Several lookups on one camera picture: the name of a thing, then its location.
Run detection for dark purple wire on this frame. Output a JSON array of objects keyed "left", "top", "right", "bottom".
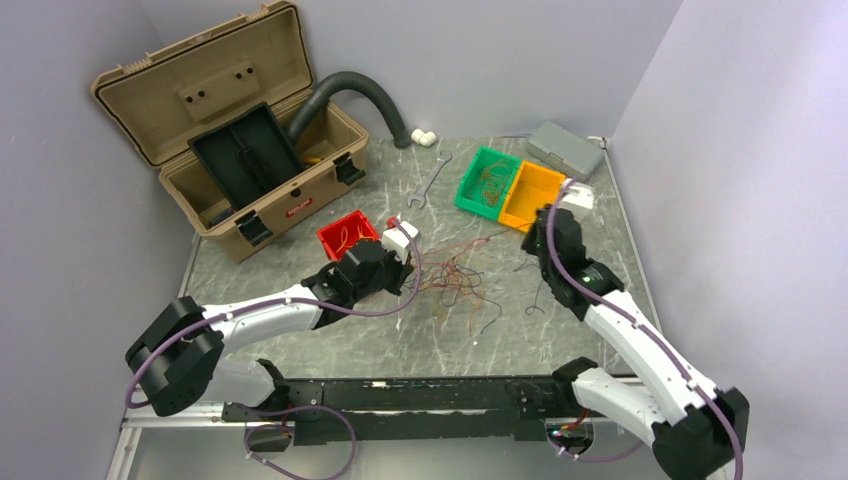
[{"left": 513, "top": 254, "right": 551, "bottom": 318}]

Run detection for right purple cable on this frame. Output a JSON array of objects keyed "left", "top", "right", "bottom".
[{"left": 544, "top": 178, "right": 746, "bottom": 480}]

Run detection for aluminium extrusion frame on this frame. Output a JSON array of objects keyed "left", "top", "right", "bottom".
[{"left": 106, "top": 403, "right": 225, "bottom": 480}]

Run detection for grey plastic case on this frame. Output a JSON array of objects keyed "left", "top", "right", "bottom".
[{"left": 526, "top": 121, "right": 604, "bottom": 183}]

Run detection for purple cable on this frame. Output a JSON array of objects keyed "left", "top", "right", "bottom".
[
  {"left": 544, "top": 178, "right": 746, "bottom": 480},
  {"left": 124, "top": 223, "right": 425, "bottom": 480}
]

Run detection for orange plastic bin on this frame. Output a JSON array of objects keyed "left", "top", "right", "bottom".
[{"left": 497, "top": 161, "right": 567, "bottom": 232}]

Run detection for green plastic bin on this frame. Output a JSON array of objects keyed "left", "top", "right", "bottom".
[{"left": 454, "top": 147, "right": 522, "bottom": 221}]

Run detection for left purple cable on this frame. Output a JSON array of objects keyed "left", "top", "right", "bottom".
[{"left": 124, "top": 223, "right": 425, "bottom": 480}]

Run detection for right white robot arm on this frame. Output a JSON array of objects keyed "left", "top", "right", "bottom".
[{"left": 521, "top": 205, "right": 750, "bottom": 479}]

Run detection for brown wires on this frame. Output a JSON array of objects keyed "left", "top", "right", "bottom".
[{"left": 471, "top": 158, "right": 518, "bottom": 208}]

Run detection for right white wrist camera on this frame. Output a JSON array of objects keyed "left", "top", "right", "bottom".
[{"left": 559, "top": 184, "right": 595, "bottom": 216}]

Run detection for silver open-end wrench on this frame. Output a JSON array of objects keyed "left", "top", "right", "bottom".
[{"left": 407, "top": 150, "right": 453, "bottom": 208}]

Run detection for black corrugated hose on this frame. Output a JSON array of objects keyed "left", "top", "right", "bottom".
[{"left": 286, "top": 70, "right": 413, "bottom": 150}]

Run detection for tan plastic toolbox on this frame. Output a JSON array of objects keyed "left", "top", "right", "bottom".
[{"left": 91, "top": 1, "right": 368, "bottom": 261}]

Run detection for black toolbox tray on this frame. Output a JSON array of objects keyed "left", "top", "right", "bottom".
[{"left": 188, "top": 102, "right": 306, "bottom": 210}]

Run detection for white pipe fitting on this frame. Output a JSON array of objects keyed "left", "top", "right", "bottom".
[{"left": 410, "top": 129, "right": 438, "bottom": 147}]

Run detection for yellow wire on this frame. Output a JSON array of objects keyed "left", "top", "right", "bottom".
[{"left": 332, "top": 223, "right": 372, "bottom": 260}]

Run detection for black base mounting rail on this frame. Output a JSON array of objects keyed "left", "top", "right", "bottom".
[{"left": 221, "top": 375, "right": 588, "bottom": 446}]

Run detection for red plastic bin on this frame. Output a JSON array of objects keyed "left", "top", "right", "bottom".
[{"left": 316, "top": 210, "right": 378, "bottom": 261}]

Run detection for coloured wire bundle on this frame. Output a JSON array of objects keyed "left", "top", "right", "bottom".
[{"left": 413, "top": 228, "right": 525, "bottom": 336}]

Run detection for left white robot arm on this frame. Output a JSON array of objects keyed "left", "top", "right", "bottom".
[{"left": 124, "top": 229, "right": 421, "bottom": 420}]

